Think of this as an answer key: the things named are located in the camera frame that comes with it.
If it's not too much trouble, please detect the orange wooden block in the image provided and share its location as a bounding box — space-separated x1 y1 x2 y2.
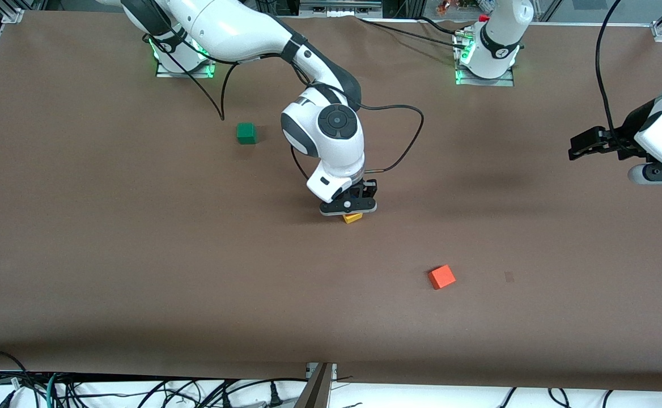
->
428 265 457 291

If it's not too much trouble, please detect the grey power strip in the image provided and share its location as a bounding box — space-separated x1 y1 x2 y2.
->
299 0 383 17

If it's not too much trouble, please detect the aluminium profile beam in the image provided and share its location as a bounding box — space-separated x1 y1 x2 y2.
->
294 363 338 408

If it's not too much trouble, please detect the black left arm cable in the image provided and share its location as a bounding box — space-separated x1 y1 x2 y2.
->
595 0 636 149

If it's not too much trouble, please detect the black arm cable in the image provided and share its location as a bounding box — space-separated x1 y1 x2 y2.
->
595 0 636 149
144 34 426 183

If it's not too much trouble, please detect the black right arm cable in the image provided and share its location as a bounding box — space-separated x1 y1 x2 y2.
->
144 34 426 183

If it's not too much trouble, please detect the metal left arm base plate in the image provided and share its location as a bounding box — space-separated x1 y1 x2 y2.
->
455 34 516 87

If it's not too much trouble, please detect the long black table cable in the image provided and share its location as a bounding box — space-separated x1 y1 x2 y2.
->
357 17 468 49

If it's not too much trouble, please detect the short black table cable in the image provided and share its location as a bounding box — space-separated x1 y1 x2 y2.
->
416 16 465 36

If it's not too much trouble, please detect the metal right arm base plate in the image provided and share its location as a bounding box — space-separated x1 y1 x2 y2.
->
155 34 219 79

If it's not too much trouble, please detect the black looped floor cable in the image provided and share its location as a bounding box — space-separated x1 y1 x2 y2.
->
0 349 32 392

